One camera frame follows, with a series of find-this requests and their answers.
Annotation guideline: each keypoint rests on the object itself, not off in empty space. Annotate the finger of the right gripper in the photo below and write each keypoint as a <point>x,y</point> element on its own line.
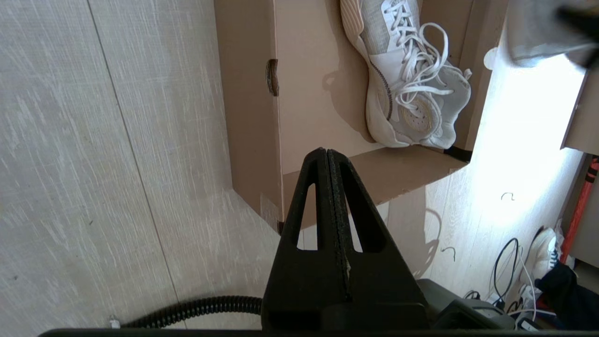
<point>585,32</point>

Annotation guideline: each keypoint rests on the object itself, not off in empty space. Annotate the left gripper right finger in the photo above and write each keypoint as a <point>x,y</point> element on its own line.
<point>388,290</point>

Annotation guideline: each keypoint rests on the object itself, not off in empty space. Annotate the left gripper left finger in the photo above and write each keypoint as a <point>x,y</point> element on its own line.
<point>290,290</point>

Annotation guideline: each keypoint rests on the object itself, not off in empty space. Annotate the white sneaker orange insole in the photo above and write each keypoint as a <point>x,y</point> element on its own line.
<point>533,32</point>

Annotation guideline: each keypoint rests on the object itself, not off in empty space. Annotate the brown cardboard shoe box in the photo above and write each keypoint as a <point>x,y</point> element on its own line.
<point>318,117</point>

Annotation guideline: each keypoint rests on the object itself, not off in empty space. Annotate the white shoe on floor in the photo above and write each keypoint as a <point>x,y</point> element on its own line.
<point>543,252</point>

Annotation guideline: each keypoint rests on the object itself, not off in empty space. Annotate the brown furniture panel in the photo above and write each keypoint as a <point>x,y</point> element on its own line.
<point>585,117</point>

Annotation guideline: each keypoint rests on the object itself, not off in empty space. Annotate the red object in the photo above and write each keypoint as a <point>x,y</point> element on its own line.
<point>580,210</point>

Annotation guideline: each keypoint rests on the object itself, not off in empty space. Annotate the dark cloth bag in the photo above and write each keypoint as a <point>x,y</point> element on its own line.
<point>571,295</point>

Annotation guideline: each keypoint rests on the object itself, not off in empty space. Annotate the dark grey robot base plate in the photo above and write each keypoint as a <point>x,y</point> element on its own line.
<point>458,309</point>

